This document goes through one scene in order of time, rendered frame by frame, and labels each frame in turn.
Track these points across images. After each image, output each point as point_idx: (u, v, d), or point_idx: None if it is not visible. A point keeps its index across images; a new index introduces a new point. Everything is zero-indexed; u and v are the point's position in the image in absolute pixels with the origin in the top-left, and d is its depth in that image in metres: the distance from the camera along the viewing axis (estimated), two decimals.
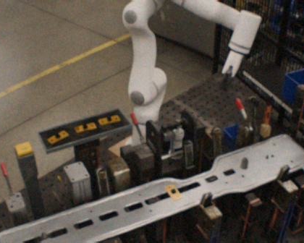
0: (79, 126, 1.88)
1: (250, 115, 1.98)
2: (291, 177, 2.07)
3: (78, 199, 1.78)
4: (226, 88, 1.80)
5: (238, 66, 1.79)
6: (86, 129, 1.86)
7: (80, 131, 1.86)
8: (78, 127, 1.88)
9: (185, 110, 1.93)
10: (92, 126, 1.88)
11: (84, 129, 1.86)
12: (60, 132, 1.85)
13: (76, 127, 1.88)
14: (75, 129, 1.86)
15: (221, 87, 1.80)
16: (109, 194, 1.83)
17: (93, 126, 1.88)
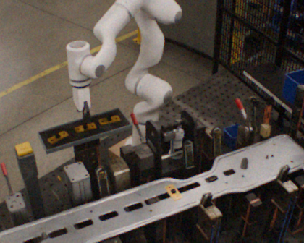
0: (79, 126, 1.88)
1: (250, 115, 1.98)
2: (291, 177, 2.07)
3: (78, 199, 1.78)
4: (89, 121, 1.80)
5: None
6: (86, 129, 1.86)
7: (80, 131, 1.86)
8: (78, 127, 1.88)
9: (185, 110, 1.93)
10: (92, 126, 1.88)
11: (84, 129, 1.86)
12: (60, 132, 1.85)
13: (76, 127, 1.88)
14: (75, 129, 1.86)
15: (85, 122, 1.79)
16: (109, 194, 1.83)
17: (93, 126, 1.88)
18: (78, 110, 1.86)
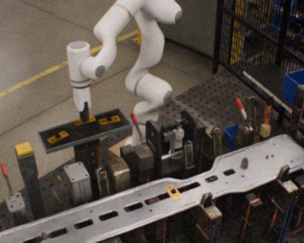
0: (78, 119, 1.85)
1: (250, 115, 1.98)
2: (291, 177, 2.07)
3: (78, 199, 1.78)
4: (87, 118, 1.83)
5: None
6: (85, 122, 1.84)
7: (79, 124, 1.83)
8: (77, 120, 1.85)
9: (185, 110, 1.93)
10: (91, 119, 1.85)
11: (83, 122, 1.84)
12: (60, 132, 1.85)
13: (75, 120, 1.85)
14: (74, 122, 1.84)
15: (84, 120, 1.83)
16: (109, 194, 1.83)
17: (93, 119, 1.85)
18: (81, 117, 1.85)
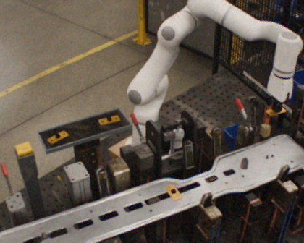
0: (270, 110, 1.82)
1: (250, 115, 1.98)
2: (291, 177, 2.07)
3: (78, 199, 1.78)
4: (281, 109, 1.80)
5: None
6: (278, 113, 1.81)
7: (273, 115, 1.80)
8: (269, 111, 1.82)
9: (185, 110, 1.93)
10: (281, 110, 1.82)
11: (276, 113, 1.81)
12: (60, 132, 1.85)
13: (267, 111, 1.81)
14: (268, 113, 1.80)
15: (278, 111, 1.79)
16: (109, 194, 1.83)
17: (283, 110, 1.82)
18: (273, 108, 1.81)
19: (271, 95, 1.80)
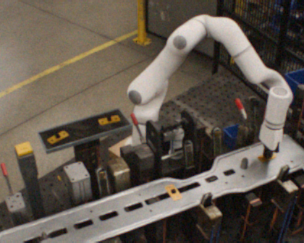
0: (261, 156, 1.98)
1: (250, 115, 1.98)
2: (291, 177, 2.07)
3: (78, 199, 1.78)
4: (271, 155, 1.96)
5: None
6: (268, 158, 1.97)
7: (265, 161, 1.96)
8: (261, 157, 1.98)
9: (185, 110, 1.93)
10: (272, 155, 1.98)
11: (267, 158, 1.97)
12: (60, 132, 1.85)
13: (259, 157, 1.98)
14: (259, 159, 1.97)
15: (268, 157, 1.96)
16: (109, 194, 1.83)
17: (273, 155, 1.98)
18: (264, 154, 1.97)
19: (263, 142, 1.96)
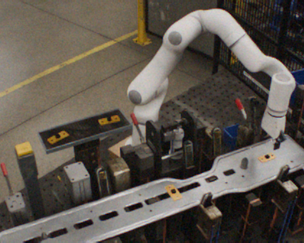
0: (261, 157, 1.98)
1: (250, 115, 1.98)
2: (291, 177, 2.07)
3: (78, 199, 1.78)
4: (279, 147, 1.89)
5: None
6: (268, 159, 1.97)
7: (265, 162, 1.96)
8: (260, 158, 1.98)
9: (185, 110, 1.93)
10: (272, 156, 1.99)
11: (267, 159, 1.97)
12: (60, 132, 1.85)
13: (259, 158, 1.98)
14: (259, 160, 1.97)
15: (276, 148, 1.88)
16: (109, 194, 1.83)
17: (273, 156, 1.99)
18: (262, 136, 1.95)
19: (260, 124, 1.94)
